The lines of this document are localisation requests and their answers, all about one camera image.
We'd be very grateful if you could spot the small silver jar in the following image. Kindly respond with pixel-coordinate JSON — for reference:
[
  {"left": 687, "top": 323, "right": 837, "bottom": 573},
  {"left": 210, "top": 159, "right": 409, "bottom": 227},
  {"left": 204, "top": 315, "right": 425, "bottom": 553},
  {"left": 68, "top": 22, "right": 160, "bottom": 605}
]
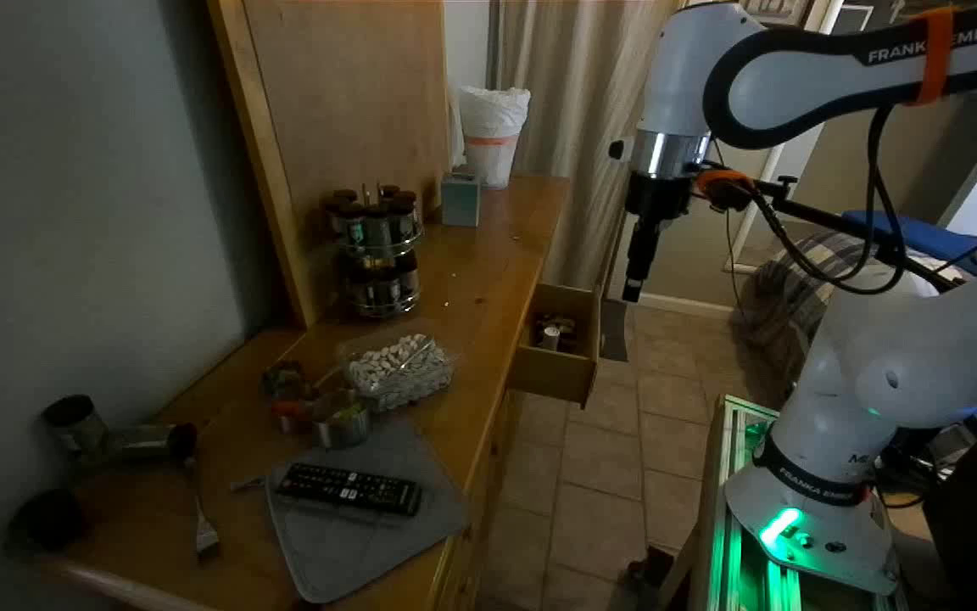
[{"left": 534, "top": 315, "right": 578, "bottom": 353}]

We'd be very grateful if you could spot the beige curtain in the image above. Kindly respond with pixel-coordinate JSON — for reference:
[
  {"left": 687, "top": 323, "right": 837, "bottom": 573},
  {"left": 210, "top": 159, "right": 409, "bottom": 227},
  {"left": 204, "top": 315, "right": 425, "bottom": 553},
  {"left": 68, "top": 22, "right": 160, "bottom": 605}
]
[{"left": 484, "top": 0, "right": 687, "bottom": 293}]

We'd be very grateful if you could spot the tall wooden board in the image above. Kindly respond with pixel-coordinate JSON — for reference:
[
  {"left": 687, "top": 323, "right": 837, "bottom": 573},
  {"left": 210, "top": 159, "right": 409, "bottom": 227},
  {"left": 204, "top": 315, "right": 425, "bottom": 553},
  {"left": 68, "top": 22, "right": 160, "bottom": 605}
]
[{"left": 207, "top": 0, "right": 454, "bottom": 332}]

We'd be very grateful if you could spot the clear bubble wrap bag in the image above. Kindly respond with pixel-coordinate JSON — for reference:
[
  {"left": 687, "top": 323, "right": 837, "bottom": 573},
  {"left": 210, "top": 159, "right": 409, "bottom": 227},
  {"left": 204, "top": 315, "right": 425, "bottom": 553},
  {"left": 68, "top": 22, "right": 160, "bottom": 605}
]
[{"left": 338, "top": 332, "right": 458, "bottom": 415}]

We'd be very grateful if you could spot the small black floor object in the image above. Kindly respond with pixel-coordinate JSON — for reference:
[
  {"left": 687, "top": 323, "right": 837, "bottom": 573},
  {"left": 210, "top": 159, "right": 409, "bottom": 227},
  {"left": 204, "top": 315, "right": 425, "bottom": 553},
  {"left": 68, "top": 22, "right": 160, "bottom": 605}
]
[{"left": 622, "top": 547, "right": 680, "bottom": 593}]

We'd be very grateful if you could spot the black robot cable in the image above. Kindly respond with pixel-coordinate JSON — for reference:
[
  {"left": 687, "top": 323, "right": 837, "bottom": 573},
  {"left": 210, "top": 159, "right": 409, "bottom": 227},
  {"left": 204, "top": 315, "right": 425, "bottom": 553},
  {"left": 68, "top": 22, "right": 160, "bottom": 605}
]
[{"left": 723, "top": 99, "right": 977, "bottom": 297}]

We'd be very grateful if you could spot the brown wicker basket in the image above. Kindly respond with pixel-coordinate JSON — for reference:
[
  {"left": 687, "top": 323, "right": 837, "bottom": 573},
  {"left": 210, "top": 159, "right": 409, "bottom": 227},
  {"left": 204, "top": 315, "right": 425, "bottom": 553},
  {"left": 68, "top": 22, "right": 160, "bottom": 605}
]
[{"left": 725, "top": 251, "right": 835, "bottom": 406}]

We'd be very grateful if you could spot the small teal box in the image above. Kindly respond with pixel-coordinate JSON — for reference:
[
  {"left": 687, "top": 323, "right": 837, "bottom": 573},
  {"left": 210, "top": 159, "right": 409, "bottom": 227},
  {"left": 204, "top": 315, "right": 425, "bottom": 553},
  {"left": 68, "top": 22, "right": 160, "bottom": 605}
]
[{"left": 438, "top": 166, "right": 489, "bottom": 229}]

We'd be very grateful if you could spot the black round lid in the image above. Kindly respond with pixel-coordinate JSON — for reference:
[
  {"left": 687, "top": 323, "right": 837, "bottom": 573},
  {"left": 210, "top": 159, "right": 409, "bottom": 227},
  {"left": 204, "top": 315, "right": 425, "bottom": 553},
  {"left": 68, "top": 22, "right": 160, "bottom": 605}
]
[{"left": 7, "top": 486, "right": 93, "bottom": 555}]

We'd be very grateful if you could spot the red brown small item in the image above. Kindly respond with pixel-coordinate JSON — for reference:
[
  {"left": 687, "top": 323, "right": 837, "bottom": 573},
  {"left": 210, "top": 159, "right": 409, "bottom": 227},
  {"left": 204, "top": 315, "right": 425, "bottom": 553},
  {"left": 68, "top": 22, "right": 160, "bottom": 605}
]
[{"left": 260, "top": 361, "right": 327, "bottom": 436}]

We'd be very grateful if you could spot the blue cushion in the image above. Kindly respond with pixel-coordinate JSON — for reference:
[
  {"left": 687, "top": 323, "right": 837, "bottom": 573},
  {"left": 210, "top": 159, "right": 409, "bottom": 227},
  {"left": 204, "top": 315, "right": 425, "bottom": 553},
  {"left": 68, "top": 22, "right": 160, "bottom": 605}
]
[{"left": 845, "top": 207, "right": 977, "bottom": 270}]

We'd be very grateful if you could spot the wooden dresser drawer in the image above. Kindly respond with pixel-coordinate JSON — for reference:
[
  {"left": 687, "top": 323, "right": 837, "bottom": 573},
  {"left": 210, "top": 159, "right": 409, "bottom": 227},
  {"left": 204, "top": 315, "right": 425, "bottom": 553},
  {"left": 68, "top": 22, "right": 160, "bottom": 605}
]
[{"left": 507, "top": 280, "right": 604, "bottom": 406}]

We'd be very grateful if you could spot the greenish tape roll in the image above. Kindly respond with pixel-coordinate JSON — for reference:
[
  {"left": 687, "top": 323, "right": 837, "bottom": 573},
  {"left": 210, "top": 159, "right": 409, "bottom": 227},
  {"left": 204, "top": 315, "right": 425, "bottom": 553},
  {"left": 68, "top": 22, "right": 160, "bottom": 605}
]
[{"left": 313, "top": 396, "right": 378, "bottom": 450}]

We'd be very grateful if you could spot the robot stand with green light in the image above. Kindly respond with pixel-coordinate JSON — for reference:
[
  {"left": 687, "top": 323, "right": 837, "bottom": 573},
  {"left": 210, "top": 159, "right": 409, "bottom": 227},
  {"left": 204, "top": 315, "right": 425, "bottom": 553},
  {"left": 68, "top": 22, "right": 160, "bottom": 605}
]
[{"left": 694, "top": 395, "right": 909, "bottom": 611}]

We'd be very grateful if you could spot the wooden cabinet top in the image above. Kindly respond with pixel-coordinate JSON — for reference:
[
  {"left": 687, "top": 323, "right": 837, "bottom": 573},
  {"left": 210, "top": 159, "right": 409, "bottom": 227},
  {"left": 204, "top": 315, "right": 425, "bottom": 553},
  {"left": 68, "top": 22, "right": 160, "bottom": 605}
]
[{"left": 26, "top": 169, "right": 578, "bottom": 611}]

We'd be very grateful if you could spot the grey cloth mat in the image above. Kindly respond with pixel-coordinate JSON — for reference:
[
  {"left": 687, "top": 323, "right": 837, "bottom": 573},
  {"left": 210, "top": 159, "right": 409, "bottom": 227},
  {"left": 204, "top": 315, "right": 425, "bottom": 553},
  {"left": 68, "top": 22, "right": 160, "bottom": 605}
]
[{"left": 260, "top": 416, "right": 474, "bottom": 607}]

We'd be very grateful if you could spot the orange strap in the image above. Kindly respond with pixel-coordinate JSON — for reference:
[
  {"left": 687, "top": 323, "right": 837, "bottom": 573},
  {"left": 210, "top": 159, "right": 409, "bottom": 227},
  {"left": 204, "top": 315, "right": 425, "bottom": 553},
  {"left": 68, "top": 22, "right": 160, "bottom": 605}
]
[{"left": 916, "top": 3, "right": 956, "bottom": 109}]

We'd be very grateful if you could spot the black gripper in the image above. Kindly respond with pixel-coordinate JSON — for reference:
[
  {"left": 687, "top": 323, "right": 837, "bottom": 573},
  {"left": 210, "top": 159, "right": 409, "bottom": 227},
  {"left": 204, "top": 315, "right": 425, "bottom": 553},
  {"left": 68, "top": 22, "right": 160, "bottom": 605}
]
[{"left": 622, "top": 166, "right": 699, "bottom": 306}]

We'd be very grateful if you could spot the round spice jar rack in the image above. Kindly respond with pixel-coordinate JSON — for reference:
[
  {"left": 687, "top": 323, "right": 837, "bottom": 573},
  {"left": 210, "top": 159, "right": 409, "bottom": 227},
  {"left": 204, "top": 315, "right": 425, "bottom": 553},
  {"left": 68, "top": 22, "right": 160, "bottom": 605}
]
[{"left": 321, "top": 182, "right": 426, "bottom": 323}]

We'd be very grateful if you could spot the black remote control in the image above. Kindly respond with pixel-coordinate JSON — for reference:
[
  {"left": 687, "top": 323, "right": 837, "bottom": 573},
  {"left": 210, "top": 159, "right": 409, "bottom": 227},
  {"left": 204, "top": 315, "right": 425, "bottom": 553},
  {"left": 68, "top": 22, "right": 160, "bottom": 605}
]
[{"left": 272, "top": 459, "right": 426, "bottom": 521}]

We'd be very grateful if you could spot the metal putty knife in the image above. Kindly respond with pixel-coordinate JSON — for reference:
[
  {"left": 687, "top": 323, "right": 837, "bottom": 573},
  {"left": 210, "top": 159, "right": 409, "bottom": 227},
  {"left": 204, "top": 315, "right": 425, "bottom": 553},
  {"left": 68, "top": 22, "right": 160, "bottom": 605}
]
[{"left": 175, "top": 423, "right": 223, "bottom": 564}]

